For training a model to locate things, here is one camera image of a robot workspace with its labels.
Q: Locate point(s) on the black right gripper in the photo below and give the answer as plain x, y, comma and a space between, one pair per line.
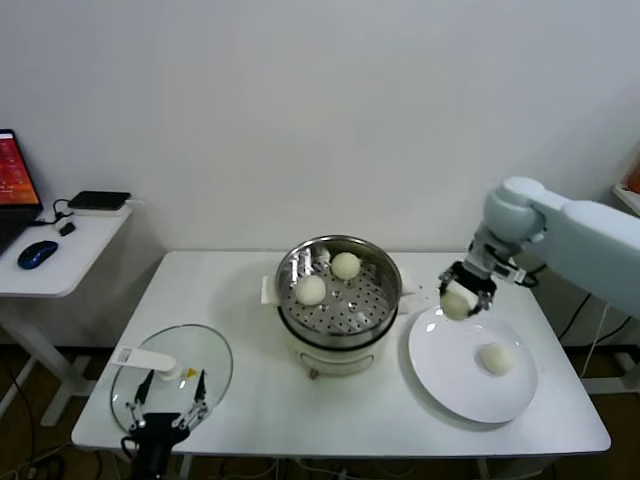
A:
475, 280

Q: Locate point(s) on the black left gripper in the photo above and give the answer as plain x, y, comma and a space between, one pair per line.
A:
161, 430

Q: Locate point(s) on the white steamed baozi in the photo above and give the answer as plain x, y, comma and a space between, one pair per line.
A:
455, 306
496, 358
311, 291
346, 266

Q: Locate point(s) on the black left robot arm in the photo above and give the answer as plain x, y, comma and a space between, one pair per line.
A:
152, 462

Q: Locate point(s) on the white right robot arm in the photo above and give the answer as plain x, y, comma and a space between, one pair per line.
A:
590, 235

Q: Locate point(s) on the perforated steel steamer basket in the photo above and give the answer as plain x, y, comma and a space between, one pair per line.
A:
287, 272

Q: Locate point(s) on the white round plate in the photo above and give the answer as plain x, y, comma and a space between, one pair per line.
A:
450, 360

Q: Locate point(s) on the white side table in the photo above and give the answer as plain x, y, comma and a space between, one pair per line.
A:
75, 260

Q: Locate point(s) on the blue computer mouse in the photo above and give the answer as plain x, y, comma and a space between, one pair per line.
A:
37, 254

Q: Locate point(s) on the small black adapter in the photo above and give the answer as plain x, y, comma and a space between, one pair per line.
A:
66, 229

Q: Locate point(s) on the black flat hard drive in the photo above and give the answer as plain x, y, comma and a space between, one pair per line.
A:
99, 199

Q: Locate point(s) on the orange object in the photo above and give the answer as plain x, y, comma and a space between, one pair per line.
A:
634, 175

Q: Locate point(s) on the black laptop with red screen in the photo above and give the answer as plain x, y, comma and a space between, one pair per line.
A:
15, 170

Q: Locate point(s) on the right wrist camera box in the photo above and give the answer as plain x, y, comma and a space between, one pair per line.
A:
512, 275

